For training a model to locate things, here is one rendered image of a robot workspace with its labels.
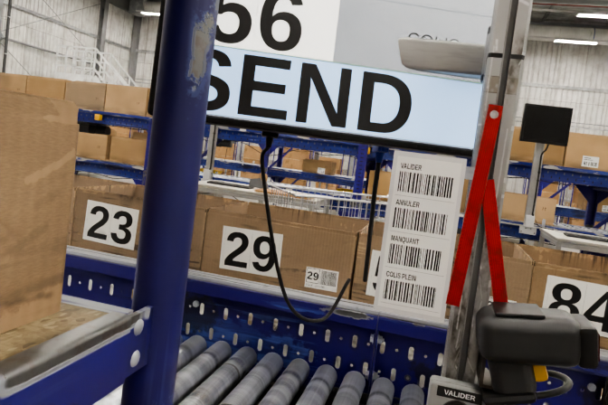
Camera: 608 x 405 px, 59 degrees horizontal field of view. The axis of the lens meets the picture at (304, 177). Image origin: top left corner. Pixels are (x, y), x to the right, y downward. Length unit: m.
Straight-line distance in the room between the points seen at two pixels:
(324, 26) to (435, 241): 0.32
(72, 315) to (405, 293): 0.46
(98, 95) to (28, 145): 6.91
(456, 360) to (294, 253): 0.70
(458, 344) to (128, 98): 6.42
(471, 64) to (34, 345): 0.64
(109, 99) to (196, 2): 6.79
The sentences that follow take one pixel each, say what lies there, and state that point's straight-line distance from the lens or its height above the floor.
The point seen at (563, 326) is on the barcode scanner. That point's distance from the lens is 0.63.
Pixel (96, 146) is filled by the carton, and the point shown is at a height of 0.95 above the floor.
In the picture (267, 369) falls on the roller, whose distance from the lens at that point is 1.24.
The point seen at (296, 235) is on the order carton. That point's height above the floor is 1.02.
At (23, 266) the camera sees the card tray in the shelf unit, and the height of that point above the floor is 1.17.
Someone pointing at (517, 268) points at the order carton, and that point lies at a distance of 1.28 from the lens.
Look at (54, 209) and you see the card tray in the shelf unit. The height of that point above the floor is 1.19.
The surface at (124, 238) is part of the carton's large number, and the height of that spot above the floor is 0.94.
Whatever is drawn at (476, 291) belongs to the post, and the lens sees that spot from 0.67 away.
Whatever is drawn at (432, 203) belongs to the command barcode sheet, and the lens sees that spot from 0.65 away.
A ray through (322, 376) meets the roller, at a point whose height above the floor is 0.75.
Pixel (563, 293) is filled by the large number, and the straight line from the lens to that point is 1.31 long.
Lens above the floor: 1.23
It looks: 3 degrees down
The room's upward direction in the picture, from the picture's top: 7 degrees clockwise
